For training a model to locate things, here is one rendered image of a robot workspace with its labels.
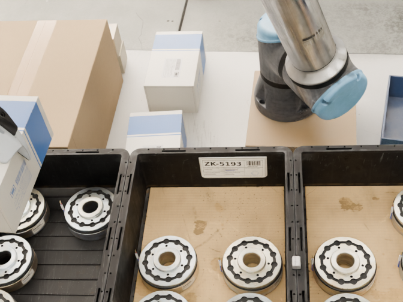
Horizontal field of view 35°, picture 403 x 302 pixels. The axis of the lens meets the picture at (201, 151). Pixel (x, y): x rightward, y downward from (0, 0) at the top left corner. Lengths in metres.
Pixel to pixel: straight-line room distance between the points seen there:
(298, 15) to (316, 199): 0.36
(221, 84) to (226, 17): 1.37
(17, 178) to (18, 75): 0.52
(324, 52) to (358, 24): 1.78
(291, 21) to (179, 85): 0.51
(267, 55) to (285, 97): 0.12
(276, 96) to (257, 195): 0.26
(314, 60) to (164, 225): 0.41
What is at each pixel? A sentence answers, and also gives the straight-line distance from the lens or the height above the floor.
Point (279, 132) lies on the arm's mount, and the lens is 1.41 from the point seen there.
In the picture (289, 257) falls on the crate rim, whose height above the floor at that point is 0.93.
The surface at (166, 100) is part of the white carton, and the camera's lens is 1.56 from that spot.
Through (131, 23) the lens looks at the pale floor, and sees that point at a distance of 3.05.
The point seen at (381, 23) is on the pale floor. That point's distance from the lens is 2.95.
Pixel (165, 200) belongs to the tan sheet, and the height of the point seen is 0.83.
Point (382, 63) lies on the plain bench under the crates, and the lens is 1.70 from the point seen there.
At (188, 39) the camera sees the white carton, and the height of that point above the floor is 0.79.
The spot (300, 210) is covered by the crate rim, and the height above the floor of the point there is 0.93.
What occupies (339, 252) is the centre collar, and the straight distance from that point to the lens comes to 1.13.
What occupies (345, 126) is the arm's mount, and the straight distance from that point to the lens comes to 1.42.
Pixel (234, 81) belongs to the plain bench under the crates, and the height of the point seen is 0.70.
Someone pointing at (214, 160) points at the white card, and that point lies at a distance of 1.20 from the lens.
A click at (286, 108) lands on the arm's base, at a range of 1.41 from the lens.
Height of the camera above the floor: 1.83
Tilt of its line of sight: 49 degrees down
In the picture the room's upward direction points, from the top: 9 degrees counter-clockwise
